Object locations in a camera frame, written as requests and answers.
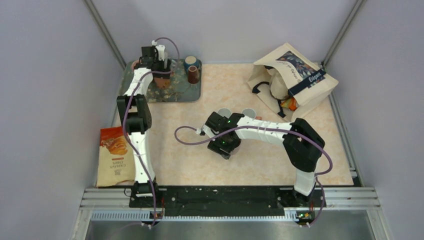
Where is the light blue mug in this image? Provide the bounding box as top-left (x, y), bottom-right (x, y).
top-left (217, 108), bottom-right (232, 118)

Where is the salmon mug front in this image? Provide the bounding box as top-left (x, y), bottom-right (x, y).
top-left (241, 108), bottom-right (262, 120)

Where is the salmon mug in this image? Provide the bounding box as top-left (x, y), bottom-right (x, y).
top-left (241, 108), bottom-right (262, 120)
top-left (154, 77), bottom-right (171, 89)

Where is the green floral tray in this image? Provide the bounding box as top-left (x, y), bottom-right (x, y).
top-left (118, 58), bottom-right (202, 104)

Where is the dark brown mug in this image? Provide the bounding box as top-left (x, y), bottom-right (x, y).
top-left (187, 65), bottom-right (200, 85)

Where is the lilac mug black handle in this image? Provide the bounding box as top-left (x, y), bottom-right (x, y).
top-left (230, 146), bottom-right (240, 156)

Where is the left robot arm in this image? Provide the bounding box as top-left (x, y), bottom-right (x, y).
top-left (116, 44), bottom-right (173, 207)

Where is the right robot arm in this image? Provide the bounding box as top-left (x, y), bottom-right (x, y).
top-left (198, 112), bottom-right (325, 206)

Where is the orange snack packet in bag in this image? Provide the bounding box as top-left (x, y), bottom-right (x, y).
top-left (280, 98), bottom-right (299, 111)

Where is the beige tote bag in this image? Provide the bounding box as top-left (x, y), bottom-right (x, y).
top-left (247, 42), bottom-right (339, 122)

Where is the cassava chips bag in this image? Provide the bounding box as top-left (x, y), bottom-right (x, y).
top-left (96, 126), bottom-right (135, 188)

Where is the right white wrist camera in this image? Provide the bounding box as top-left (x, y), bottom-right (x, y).
top-left (195, 127), bottom-right (206, 136)

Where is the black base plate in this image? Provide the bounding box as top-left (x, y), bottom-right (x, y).
top-left (129, 185), bottom-right (323, 217)

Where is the aluminium rail frame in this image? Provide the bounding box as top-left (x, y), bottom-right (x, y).
top-left (72, 186), bottom-right (392, 240)

